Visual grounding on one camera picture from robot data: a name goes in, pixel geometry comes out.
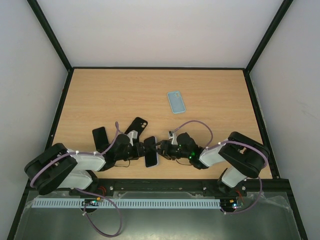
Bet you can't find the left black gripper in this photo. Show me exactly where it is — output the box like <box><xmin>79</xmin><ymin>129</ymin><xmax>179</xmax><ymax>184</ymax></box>
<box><xmin>115</xmin><ymin>142</ymin><xmax>150</xmax><ymax>162</ymax></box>

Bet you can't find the lavender phone case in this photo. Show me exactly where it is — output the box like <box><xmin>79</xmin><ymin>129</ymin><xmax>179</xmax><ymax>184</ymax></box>
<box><xmin>143</xmin><ymin>135</ymin><xmax>160</xmax><ymax>169</ymax></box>

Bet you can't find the black phone case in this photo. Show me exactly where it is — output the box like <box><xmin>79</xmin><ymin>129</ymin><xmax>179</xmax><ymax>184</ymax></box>
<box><xmin>124</xmin><ymin>117</ymin><xmax>148</xmax><ymax>141</ymax></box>

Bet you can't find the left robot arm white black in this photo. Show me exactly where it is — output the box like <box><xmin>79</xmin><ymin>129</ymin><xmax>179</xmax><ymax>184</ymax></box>
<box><xmin>24</xmin><ymin>131</ymin><xmax>158</xmax><ymax>195</ymax></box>

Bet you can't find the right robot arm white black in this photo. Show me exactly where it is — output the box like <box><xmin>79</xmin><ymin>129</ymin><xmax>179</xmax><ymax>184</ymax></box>
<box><xmin>152</xmin><ymin>131</ymin><xmax>270</xmax><ymax>196</ymax></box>

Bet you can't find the small black phone left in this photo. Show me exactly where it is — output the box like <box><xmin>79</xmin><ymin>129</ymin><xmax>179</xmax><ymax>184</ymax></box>
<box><xmin>92</xmin><ymin>126</ymin><xmax>110</xmax><ymax>153</ymax></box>

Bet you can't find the light blue phone case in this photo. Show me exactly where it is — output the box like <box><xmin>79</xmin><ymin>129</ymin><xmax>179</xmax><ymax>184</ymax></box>
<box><xmin>167</xmin><ymin>91</ymin><xmax>186</xmax><ymax>114</ymax></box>

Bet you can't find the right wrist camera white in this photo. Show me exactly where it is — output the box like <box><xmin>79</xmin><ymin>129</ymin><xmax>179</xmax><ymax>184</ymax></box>
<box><xmin>168</xmin><ymin>131</ymin><xmax>177</xmax><ymax>142</ymax></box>

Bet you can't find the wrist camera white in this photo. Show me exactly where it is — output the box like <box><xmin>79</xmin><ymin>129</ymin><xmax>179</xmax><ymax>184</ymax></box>
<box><xmin>126</xmin><ymin>130</ymin><xmax>138</xmax><ymax>146</ymax></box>
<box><xmin>168</xmin><ymin>131</ymin><xmax>177</xmax><ymax>142</ymax></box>

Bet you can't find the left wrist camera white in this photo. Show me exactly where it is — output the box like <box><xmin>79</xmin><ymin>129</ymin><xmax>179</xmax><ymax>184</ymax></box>
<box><xmin>126</xmin><ymin>130</ymin><xmax>138</xmax><ymax>146</ymax></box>

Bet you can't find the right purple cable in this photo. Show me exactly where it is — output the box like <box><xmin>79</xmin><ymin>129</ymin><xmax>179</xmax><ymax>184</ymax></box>
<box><xmin>169</xmin><ymin>119</ymin><xmax>270</xmax><ymax>215</ymax></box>

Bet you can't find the light blue slotted cable duct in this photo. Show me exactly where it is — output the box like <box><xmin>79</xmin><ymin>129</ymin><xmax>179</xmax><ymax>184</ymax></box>
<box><xmin>31</xmin><ymin>198</ymin><xmax>221</xmax><ymax>209</ymax></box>

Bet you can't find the black front rail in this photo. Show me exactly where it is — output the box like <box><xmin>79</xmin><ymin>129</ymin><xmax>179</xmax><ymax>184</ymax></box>
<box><xmin>27</xmin><ymin>177</ymin><xmax>292</xmax><ymax>198</ymax></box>

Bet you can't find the black enclosure frame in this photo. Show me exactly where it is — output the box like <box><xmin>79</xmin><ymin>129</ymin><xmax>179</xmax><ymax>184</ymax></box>
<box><xmin>7</xmin><ymin>0</ymin><xmax>308</xmax><ymax>240</ymax></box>

